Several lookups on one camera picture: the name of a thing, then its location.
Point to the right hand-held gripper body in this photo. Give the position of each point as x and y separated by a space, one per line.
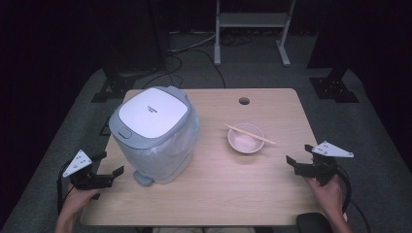
324 168

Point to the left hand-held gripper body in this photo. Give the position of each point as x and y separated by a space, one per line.
85 179

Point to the wooden chopsticks pair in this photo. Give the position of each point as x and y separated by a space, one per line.
251 135

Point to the white disposable bowl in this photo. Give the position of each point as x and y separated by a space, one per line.
245 144

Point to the grey-blue pedal trash can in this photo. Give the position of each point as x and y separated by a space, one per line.
152 113

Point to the person's left hand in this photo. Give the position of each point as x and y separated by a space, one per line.
75 204

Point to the person's right hand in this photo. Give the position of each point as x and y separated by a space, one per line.
330 199

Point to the black chair armrest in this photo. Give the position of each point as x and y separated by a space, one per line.
312 223

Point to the black stand base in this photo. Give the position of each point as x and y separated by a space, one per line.
333 89
113 87

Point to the white metal stand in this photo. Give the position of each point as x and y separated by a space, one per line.
252 20

